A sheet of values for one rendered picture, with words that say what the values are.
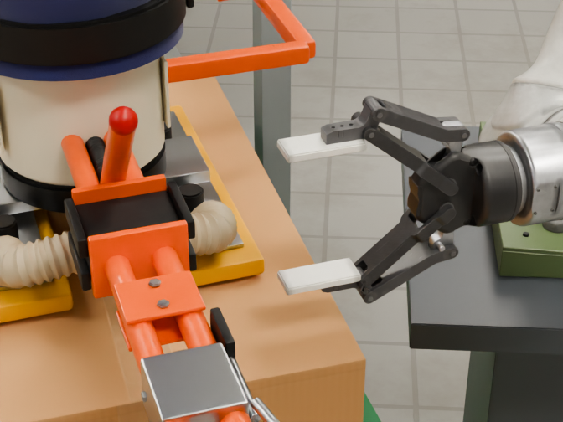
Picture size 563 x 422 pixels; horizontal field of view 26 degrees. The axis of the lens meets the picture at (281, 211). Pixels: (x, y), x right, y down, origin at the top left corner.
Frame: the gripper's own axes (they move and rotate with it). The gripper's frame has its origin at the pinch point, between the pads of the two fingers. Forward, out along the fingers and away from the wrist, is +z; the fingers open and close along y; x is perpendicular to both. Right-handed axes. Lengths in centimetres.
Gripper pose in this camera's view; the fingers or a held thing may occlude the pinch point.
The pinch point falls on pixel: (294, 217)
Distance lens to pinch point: 105.5
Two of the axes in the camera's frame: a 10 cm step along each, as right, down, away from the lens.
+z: -9.5, 1.7, -2.6
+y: 0.0, 8.4, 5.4
